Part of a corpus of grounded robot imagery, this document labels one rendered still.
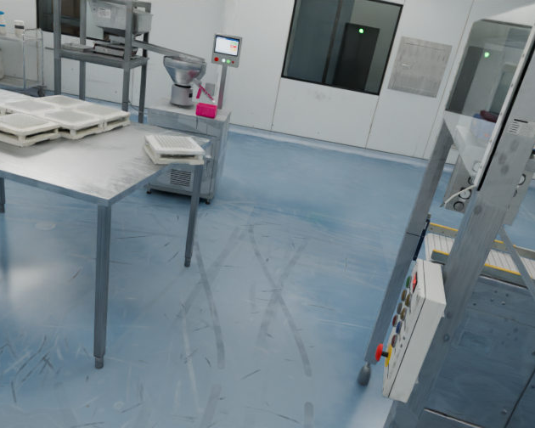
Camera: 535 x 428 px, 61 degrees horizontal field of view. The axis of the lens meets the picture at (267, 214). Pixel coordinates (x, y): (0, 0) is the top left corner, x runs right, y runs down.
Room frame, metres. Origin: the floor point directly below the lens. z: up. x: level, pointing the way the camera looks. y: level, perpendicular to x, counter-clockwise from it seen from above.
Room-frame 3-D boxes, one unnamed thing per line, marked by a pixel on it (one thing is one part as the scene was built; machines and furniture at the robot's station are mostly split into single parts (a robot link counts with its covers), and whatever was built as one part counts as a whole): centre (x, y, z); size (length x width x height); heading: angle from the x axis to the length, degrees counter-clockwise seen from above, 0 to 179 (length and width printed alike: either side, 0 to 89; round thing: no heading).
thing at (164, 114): (3.90, 0.80, 0.38); 0.63 x 0.57 x 0.76; 92
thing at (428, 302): (0.84, -0.36, 1.03); 0.17 x 0.06 x 0.26; 168
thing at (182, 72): (3.95, 0.85, 0.95); 0.49 x 0.36 x 0.37; 92
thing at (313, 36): (6.50, -0.52, 1.43); 1.38 x 0.01 x 1.16; 92
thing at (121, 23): (4.40, 1.59, 0.75); 1.43 x 1.06 x 1.50; 92
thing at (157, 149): (2.19, 0.52, 0.93); 0.25 x 0.24 x 0.02; 121
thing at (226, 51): (4.05, 0.60, 1.07); 0.23 x 0.10 x 0.62; 92
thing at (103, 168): (2.22, 1.24, 0.85); 1.50 x 1.10 x 0.04; 80
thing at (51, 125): (2.06, 1.23, 0.93); 0.25 x 0.24 x 0.02; 167
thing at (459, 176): (1.51, -0.71, 1.20); 0.22 x 0.11 x 0.20; 78
